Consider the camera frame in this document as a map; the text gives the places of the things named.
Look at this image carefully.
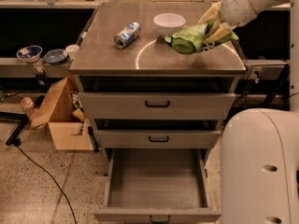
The blue silver soda can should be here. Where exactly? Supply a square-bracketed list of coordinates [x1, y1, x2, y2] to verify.
[114, 21, 142, 49]

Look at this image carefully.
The cardboard box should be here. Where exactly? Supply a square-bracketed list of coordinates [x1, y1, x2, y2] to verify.
[31, 77, 93, 150]

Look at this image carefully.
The grey metal drawer cabinet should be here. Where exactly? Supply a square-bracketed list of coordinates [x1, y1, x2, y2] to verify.
[68, 1, 248, 224]

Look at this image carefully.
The white bowl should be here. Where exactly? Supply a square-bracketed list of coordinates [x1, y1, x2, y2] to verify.
[153, 13, 186, 36]

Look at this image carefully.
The top grey drawer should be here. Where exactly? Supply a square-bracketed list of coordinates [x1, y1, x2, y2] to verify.
[78, 77, 236, 120]

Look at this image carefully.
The black stand leg left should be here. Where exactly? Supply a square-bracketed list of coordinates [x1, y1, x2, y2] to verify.
[0, 112, 29, 146]

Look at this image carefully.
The green rice chip bag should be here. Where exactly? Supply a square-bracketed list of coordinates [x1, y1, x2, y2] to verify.
[164, 24, 238, 54]

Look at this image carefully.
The middle grey drawer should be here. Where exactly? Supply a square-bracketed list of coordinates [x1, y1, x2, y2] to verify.
[93, 119, 221, 149]

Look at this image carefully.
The bottom grey drawer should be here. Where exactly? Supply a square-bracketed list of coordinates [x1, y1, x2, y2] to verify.
[94, 148, 221, 224]

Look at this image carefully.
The grey drawer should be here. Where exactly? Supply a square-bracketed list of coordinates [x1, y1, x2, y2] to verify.
[78, 77, 236, 120]
[94, 148, 221, 224]
[93, 119, 221, 149]

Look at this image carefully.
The grey blue bowl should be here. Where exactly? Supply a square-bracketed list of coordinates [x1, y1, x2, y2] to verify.
[43, 49, 67, 64]

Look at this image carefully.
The small white cup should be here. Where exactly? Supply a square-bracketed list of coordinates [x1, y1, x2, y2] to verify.
[65, 44, 79, 59]

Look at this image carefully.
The black floor cable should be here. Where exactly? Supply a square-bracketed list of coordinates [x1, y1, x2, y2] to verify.
[13, 140, 78, 224]

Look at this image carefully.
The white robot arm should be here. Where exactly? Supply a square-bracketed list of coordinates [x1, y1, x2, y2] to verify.
[200, 0, 299, 224]

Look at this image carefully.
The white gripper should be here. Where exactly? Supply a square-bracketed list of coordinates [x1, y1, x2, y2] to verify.
[197, 0, 257, 44]

